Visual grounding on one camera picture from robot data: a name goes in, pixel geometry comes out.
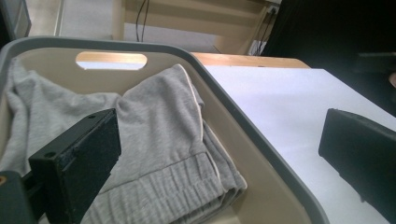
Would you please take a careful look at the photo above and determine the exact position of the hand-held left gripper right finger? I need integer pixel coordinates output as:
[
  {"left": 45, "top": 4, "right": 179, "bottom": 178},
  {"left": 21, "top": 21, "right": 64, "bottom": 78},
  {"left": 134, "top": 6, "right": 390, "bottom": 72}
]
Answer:
[{"left": 318, "top": 107, "right": 396, "bottom": 224}]

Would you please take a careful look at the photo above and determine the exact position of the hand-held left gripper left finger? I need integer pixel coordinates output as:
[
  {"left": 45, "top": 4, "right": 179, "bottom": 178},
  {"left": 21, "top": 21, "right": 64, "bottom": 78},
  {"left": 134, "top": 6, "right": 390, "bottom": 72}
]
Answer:
[{"left": 28, "top": 107, "right": 122, "bottom": 224}]

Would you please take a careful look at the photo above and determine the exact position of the beige basket with grey rim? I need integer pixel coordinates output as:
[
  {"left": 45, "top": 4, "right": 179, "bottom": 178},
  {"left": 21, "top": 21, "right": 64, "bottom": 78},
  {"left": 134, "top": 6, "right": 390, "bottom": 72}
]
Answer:
[{"left": 0, "top": 35, "right": 331, "bottom": 224}]

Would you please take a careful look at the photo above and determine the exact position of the white board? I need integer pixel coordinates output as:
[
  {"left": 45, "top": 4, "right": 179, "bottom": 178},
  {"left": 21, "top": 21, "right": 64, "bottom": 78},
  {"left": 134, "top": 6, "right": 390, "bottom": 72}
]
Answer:
[{"left": 76, "top": 60, "right": 396, "bottom": 224}]

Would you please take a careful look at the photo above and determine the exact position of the black curtain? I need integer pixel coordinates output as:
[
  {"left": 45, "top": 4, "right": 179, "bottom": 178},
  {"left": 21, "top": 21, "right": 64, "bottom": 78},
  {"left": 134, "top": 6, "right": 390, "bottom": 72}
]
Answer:
[{"left": 261, "top": 0, "right": 396, "bottom": 116}]

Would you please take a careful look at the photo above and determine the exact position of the grey cabinet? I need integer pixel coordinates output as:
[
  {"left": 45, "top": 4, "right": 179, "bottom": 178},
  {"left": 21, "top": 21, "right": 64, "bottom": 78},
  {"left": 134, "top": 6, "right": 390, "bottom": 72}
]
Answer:
[{"left": 0, "top": 0, "right": 32, "bottom": 41}]

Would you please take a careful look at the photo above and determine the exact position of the light wooden shelf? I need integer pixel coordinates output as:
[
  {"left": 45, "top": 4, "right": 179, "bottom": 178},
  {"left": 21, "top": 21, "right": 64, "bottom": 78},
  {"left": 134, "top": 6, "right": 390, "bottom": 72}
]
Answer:
[{"left": 111, "top": 0, "right": 281, "bottom": 55}]

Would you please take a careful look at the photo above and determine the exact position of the black hanging cable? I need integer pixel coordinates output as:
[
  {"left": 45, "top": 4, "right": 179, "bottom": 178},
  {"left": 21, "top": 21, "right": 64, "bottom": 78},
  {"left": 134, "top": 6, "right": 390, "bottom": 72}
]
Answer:
[{"left": 134, "top": 0, "right": 151, "bottom": 43}]

